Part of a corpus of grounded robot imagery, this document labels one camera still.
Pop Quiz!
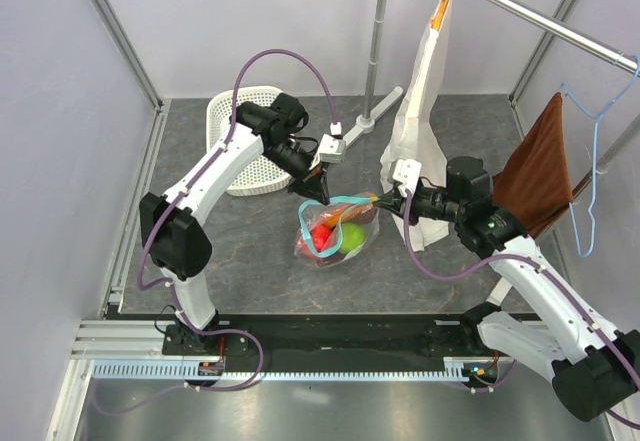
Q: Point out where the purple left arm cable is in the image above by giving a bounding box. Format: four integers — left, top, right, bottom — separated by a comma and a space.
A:
89, 49, 344, 416

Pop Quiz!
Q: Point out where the orange clothes hanger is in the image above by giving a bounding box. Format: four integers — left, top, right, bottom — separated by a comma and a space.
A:
431, 0, 450, 31

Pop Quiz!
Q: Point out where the white cloth bag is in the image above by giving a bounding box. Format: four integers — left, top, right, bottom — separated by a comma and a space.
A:
378, 0, 455, 252

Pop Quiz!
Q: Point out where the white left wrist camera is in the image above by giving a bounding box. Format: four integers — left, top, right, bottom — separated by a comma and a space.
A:
316, 134, 346, 164

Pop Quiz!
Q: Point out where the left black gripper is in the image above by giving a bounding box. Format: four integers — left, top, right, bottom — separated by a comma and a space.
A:
264, 139, 330, 207

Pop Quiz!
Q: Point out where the brown towel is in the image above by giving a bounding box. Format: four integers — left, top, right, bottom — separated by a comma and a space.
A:
493, 92, 574, 238

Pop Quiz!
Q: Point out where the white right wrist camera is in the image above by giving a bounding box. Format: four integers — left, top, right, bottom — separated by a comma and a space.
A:
390, 159, 422, 197

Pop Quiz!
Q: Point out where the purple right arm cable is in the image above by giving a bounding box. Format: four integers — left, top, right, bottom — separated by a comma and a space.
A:
402, 185, 640, 432

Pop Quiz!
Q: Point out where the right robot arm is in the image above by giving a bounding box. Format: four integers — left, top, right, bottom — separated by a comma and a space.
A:
375, 156, 639, 422

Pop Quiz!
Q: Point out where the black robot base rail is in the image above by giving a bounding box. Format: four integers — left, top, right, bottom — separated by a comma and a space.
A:
162, 313, 521, 375

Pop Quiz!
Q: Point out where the light blue wire hanger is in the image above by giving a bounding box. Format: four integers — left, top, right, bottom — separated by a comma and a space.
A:
560, 54, 639, 259

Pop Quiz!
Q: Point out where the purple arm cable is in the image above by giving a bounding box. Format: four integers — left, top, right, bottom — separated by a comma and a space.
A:
402, 185, 640, 432
89, 49, 344, 416

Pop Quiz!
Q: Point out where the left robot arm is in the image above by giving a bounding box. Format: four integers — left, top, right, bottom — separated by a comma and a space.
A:
139, 93, 329, 354

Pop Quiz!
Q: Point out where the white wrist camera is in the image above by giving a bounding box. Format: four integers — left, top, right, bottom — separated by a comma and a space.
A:
390, 159, 422, 197
316, 134, 346, 164

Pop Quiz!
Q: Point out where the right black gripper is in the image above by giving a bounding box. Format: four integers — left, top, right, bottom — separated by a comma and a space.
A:
373, 181, 465, 226

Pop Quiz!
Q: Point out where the white perforated plastic basket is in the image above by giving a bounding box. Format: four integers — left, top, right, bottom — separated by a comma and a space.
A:
206, 86, 291, 197

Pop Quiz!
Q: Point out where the orange papaya slice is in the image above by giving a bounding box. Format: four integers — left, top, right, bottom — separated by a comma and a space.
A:
320, 203, 378, 228

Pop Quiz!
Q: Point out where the clear zip top bag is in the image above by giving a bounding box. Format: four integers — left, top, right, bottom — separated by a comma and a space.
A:
293, 193, 379, 268

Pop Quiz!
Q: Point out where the slotted cable duct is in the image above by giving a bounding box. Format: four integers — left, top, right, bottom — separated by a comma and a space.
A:
93, 359, 498, 383

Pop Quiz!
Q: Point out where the red apple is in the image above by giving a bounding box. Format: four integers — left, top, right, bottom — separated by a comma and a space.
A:
310, 224, 333, 258

